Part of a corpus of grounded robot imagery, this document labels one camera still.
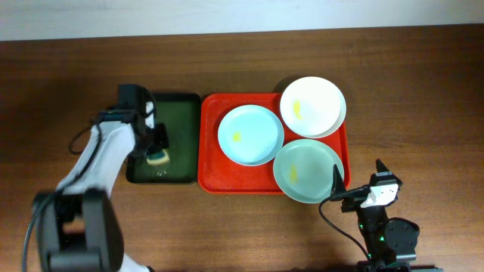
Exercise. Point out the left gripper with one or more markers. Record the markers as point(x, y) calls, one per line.
point(159, 140)

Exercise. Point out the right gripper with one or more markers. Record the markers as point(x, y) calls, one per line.
point(336, 187)

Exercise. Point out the green and yellow sponge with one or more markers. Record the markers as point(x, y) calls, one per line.
point(159, 158)

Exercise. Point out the pale green plate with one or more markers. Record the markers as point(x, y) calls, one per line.
point(303, 170)

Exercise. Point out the light blue plate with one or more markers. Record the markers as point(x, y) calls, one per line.
point(250, 135)

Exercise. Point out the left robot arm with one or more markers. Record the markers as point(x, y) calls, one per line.
point(75, 225)

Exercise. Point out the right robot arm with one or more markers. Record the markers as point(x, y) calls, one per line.
point(389, 242)

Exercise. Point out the dark green plastic tray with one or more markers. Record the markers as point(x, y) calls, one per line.
point(181, 115)

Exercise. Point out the red plastic tray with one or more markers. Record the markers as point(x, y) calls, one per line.
point(216, 172)

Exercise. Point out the white plate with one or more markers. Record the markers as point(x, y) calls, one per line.
point(312, 107)

